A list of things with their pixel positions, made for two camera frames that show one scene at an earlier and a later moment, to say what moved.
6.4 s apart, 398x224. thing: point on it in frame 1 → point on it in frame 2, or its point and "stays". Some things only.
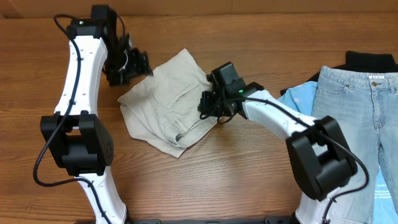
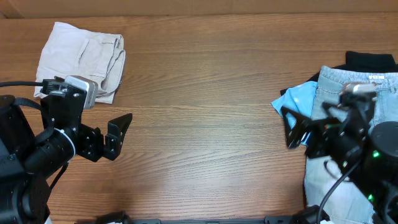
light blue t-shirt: [301, 98] stays
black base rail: [267, 220] stays
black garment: [362, 62] stays
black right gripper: [205, 103] → [315, 135]
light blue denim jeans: [363, 109] stays
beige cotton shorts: [163, 110] → [69, 51]
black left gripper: [137, 64] → [92, 143]
